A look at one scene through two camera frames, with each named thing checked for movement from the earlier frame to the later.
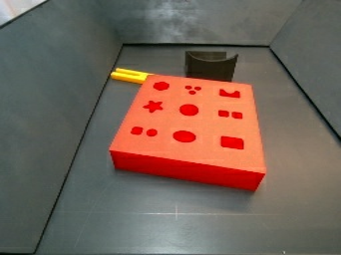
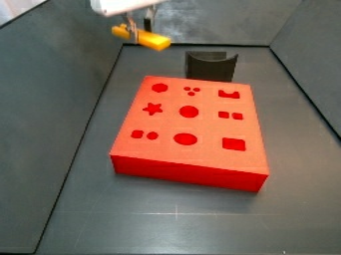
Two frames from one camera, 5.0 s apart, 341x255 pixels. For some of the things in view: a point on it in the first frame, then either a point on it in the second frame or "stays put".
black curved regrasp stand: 208,65 stays put
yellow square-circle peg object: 130,75 to 151,40
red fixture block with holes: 192,128 stays put
